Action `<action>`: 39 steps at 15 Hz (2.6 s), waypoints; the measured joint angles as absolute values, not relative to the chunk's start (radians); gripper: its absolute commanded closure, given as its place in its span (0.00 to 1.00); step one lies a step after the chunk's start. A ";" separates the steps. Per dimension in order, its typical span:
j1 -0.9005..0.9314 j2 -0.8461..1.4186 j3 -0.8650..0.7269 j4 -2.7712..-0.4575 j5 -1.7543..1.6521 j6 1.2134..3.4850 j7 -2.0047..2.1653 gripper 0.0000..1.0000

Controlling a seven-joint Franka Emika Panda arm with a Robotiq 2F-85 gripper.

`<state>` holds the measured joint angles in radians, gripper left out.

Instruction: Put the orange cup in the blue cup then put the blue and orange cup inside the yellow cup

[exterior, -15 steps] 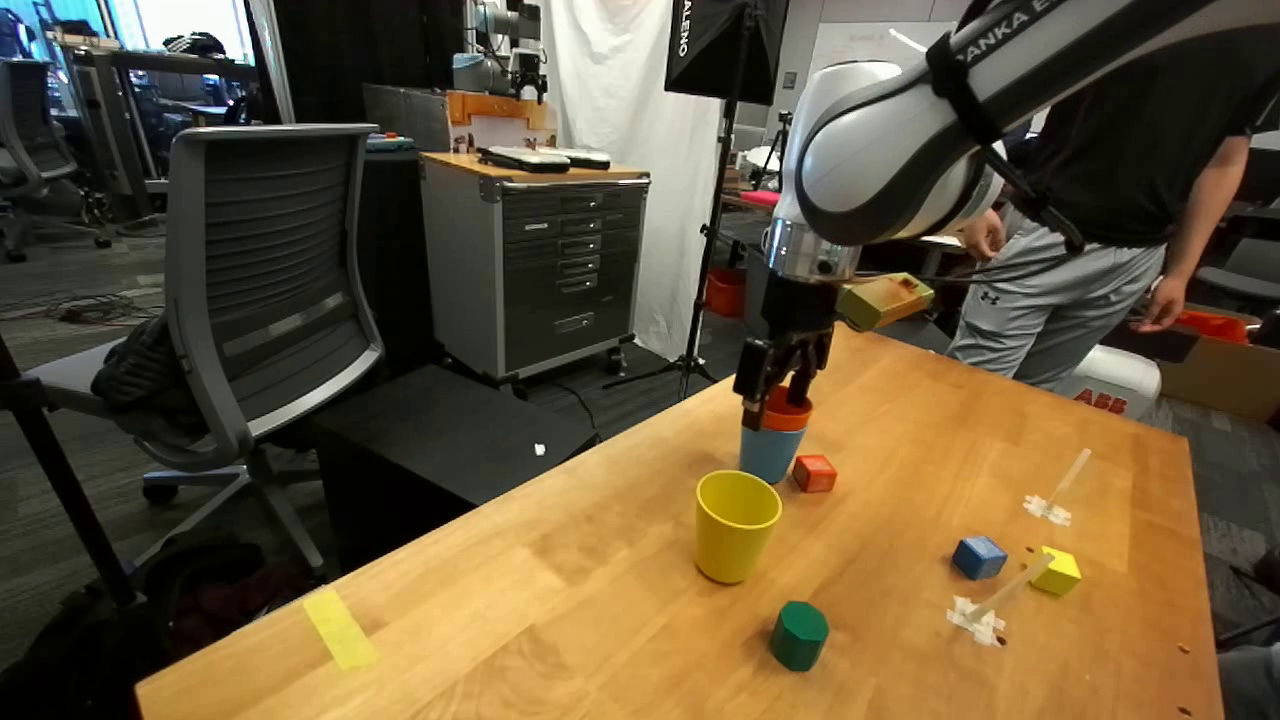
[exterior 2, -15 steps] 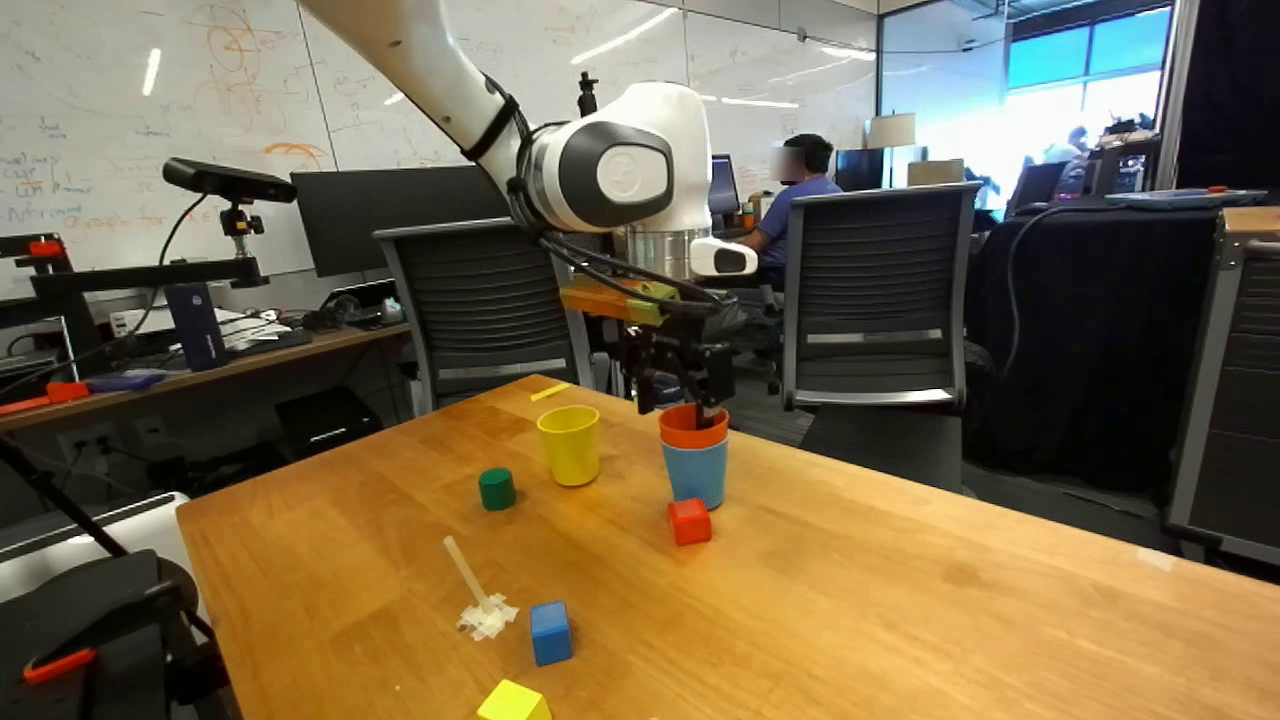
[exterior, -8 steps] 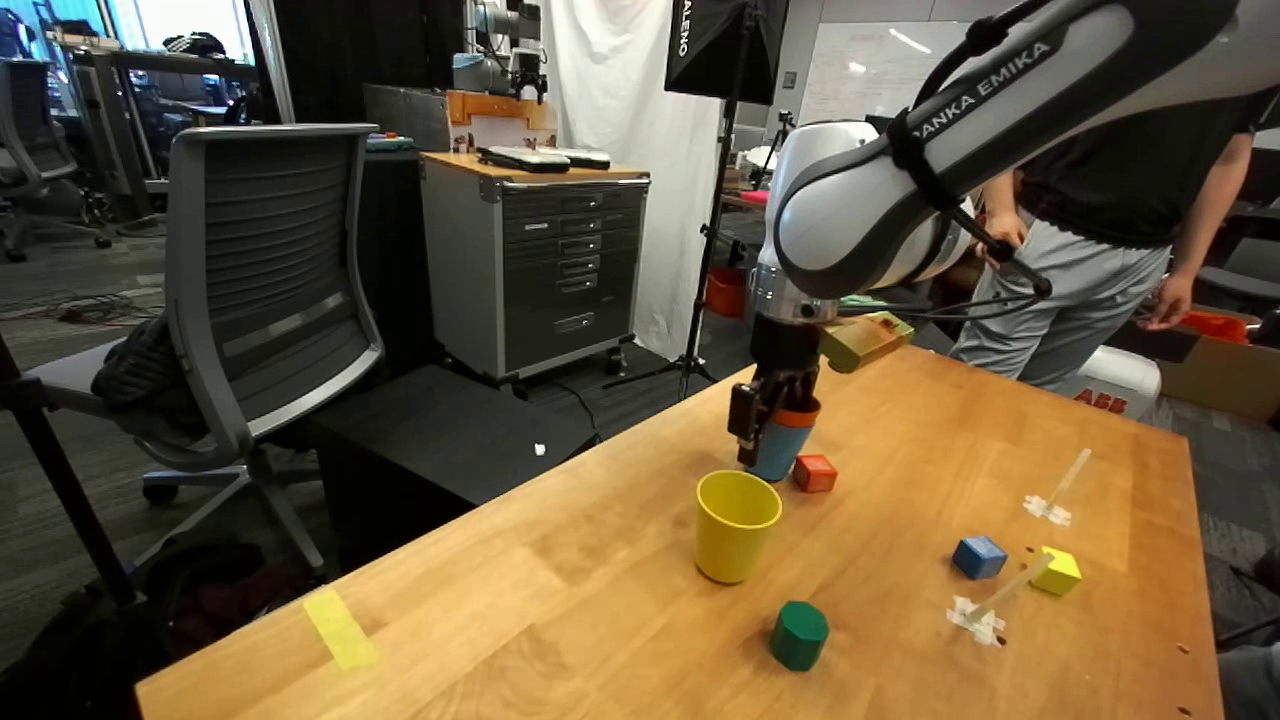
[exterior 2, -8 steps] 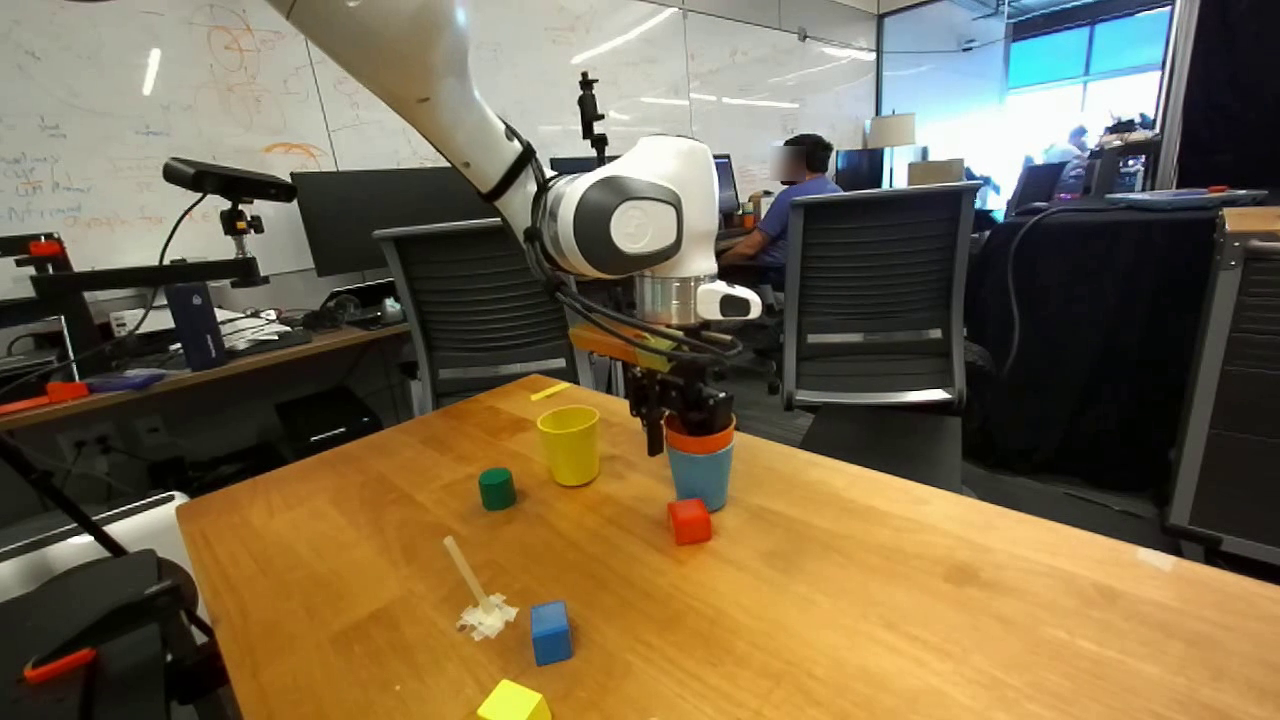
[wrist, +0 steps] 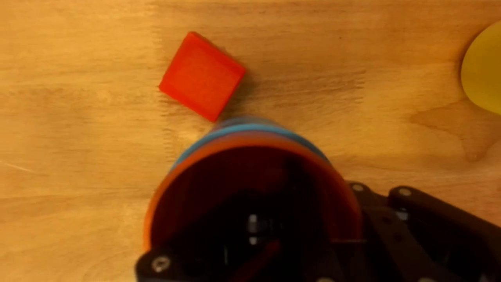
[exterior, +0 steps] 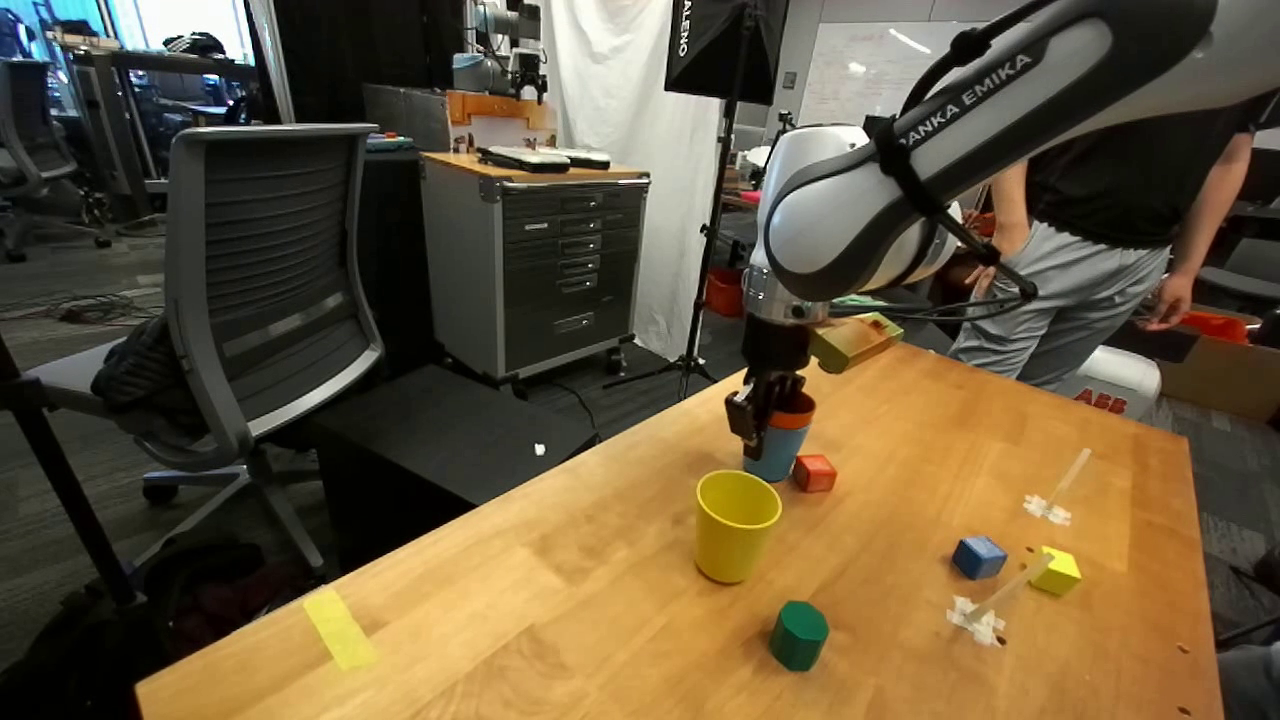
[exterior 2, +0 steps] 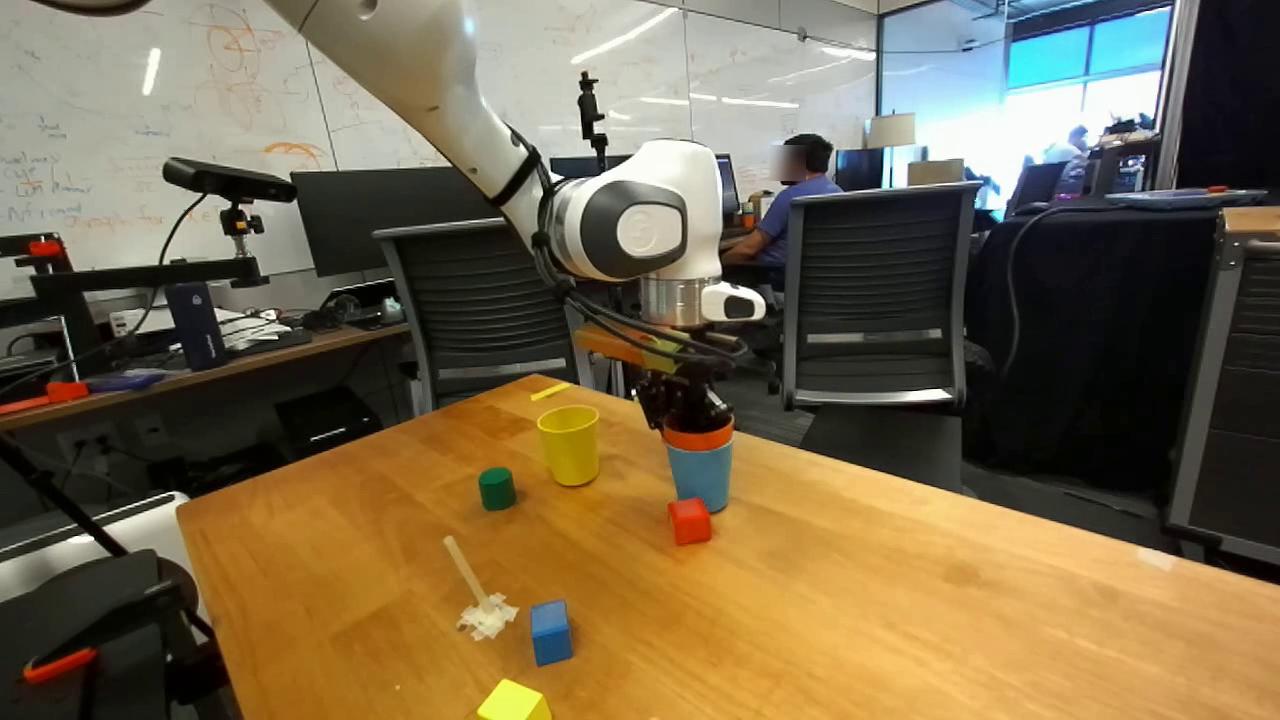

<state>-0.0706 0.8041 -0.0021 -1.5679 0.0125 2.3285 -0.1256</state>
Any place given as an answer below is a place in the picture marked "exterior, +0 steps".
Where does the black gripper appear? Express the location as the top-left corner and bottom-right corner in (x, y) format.
(719, 312), (818, 464)

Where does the blue plastic cup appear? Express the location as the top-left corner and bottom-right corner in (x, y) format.
(742, 422), (818, 488)

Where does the yellow plastic cup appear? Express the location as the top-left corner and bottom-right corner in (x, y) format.
(694, 464), (788, 587)

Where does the red cube block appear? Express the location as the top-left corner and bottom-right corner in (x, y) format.
(792, 451), (840, 497)

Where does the red bucket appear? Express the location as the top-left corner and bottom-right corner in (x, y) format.
(700, 262), (747, 325)

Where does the black light stand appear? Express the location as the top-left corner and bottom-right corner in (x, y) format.
(603, 77), (764, 391)

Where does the green cylinder block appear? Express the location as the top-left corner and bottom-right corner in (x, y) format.
(764, 598), (833, 676)

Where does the blue cube block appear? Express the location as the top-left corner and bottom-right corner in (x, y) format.
(948, 534), (1013, 585)

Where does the grey drawer cabinet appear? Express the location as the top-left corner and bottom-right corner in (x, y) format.
(422, 148), (655, 390)

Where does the white tape mark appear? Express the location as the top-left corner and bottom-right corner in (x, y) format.
(944, 551), (1058, 651)

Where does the black low platform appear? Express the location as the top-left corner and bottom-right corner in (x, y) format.
(311, 348), (734, 537)

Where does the white backdrop curtain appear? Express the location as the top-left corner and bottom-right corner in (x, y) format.
(538, 0), (734, 366)

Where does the yellow cube block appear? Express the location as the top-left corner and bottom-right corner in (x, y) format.
(1024, 539), (1090, 600)

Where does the black flat device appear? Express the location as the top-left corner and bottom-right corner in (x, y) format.
(475, 139), (577, 178)

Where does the white machine housing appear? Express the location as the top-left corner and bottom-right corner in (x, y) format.
(1058, 342), (1169, 422)

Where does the black softbox light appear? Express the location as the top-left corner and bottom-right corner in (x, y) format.
(661, 0), (792, 107)

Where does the person in grey trousers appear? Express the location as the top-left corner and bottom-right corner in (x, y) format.
(948, 98), (1280, 397)

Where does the black cloth covered furniture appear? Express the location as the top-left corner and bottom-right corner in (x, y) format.
(355, 134), (438, 377)

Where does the brown cardboard box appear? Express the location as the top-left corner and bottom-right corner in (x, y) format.
(1155, 334), (1280, 430)

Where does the yellow tape strip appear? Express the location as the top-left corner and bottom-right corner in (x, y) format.
(302, 587), (382, 676)

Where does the grey mesh office chair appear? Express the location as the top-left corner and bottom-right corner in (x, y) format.
(15, 121), (393, 576)

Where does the black curtain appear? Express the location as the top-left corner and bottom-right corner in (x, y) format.
(273, 0), (471, 129)

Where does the grey rounded object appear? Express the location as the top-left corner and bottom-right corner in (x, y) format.
(1216, 642), (1280, 720)

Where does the black bag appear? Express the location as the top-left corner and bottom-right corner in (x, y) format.
(0, 534), (317, 720)

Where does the black tripod leg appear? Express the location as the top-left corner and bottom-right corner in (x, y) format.
(0, 337), (145, 611)

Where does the dark office chair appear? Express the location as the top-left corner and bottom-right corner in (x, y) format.
(0, 57), (117, 264)

